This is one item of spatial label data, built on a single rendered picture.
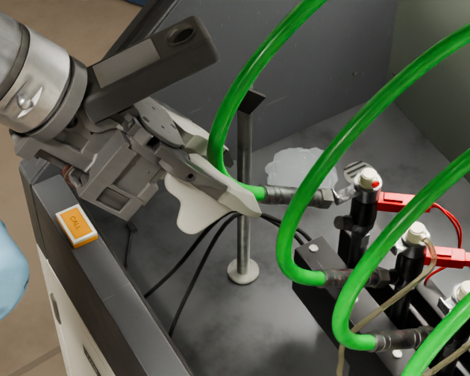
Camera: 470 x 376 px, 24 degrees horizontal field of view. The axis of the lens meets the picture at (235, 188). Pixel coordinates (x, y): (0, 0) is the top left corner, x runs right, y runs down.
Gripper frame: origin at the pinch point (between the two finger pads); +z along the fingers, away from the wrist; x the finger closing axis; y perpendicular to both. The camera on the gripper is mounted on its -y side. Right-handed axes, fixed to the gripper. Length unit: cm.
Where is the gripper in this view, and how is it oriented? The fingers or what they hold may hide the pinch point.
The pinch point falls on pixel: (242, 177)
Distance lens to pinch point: 96.3
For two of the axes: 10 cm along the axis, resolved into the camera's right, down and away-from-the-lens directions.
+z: 7.0, 4.0, 5.9
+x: 3.1, 5.7, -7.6
